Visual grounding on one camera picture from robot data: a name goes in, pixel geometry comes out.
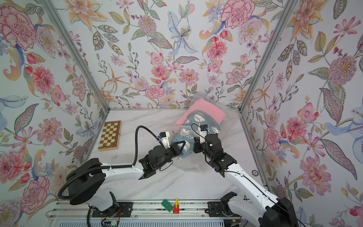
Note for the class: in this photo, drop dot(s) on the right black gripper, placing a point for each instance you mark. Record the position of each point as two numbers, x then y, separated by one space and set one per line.
203 146

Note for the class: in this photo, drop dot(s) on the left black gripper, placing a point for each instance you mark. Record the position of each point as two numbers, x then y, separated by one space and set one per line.
172 151

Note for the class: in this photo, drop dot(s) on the teal bear pattern blanket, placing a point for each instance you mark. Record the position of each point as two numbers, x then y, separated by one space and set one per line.
190 129

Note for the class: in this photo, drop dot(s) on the clear plastic vacuum bag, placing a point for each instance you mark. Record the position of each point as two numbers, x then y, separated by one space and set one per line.
195 162

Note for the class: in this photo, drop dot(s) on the pink blanket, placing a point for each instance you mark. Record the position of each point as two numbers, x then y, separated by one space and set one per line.
205 107

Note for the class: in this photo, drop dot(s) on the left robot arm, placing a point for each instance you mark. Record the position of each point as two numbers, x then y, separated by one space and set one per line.
86 185

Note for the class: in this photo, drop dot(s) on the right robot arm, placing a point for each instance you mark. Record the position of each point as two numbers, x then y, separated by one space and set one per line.
262 208

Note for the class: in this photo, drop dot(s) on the green tag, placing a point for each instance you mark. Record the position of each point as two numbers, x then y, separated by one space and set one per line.
167 205

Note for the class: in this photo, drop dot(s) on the red yellow clip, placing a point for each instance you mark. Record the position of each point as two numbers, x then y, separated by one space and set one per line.
176 207

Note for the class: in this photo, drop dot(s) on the wooden chessboard box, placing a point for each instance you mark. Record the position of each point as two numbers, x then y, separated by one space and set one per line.
110 136

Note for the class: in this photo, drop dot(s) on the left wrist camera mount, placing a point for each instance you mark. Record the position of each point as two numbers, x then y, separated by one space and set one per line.
164 138

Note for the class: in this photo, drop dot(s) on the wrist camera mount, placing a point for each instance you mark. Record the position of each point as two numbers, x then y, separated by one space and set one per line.
164 138
203 130

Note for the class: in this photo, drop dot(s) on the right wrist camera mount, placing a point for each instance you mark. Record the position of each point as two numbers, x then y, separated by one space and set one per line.
203 130

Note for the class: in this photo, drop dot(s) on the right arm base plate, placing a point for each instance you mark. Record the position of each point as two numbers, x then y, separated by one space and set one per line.
219 209

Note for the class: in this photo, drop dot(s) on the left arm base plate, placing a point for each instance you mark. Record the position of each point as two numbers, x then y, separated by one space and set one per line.
123 210

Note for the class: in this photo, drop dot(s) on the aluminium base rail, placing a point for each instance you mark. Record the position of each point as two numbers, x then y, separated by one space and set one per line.
141 209

